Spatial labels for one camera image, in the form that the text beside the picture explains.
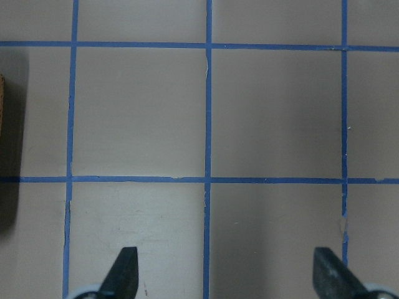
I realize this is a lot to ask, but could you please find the woven wicker basket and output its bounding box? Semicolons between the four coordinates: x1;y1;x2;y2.
0;74;5;131

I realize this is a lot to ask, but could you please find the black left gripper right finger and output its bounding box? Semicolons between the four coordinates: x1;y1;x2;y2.
312;247;369;299

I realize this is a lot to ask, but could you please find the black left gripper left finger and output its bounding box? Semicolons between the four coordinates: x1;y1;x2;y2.
99;247;138;299

